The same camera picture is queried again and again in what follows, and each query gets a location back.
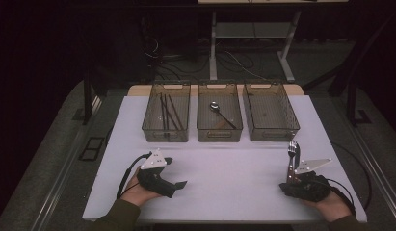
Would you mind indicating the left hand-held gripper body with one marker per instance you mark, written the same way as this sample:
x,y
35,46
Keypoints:
x,y
152,179

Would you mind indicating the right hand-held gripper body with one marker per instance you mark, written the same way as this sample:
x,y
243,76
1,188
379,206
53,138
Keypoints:
x,y
311,189

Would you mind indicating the dark brown chopstick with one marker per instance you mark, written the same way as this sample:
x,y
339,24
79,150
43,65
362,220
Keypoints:
x,y
170,115
164,112

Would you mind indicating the smoky translucent plastic bin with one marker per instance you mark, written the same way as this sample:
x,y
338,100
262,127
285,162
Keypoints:
x,y
205,122
153,112
269,112

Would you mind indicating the metal spoon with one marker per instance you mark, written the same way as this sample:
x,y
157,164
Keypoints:
x,y
214,106

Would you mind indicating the person's left hand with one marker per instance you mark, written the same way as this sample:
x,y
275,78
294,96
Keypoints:
x,y
136,194

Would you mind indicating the person's right hand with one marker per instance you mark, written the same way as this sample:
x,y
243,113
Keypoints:
x,y
333,207

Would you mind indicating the black metal stand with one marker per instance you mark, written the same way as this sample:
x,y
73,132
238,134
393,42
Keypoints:
x,y
349,96
87,102

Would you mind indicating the black floor socket frame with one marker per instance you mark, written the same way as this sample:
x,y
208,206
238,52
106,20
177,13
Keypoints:
x,y
89,157

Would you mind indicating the aluminium rail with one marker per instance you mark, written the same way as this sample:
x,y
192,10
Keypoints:
x,y
64,179
378,179

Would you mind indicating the white metal desk frame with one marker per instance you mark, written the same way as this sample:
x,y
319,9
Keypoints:
x,y
213,48

